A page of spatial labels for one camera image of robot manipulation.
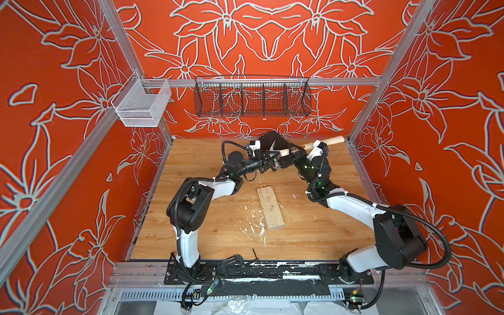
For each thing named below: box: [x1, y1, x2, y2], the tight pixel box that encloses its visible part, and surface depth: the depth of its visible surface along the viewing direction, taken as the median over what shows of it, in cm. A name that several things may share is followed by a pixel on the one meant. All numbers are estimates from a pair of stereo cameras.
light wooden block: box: [257, 185, 287, 231], surface depth 88 cm
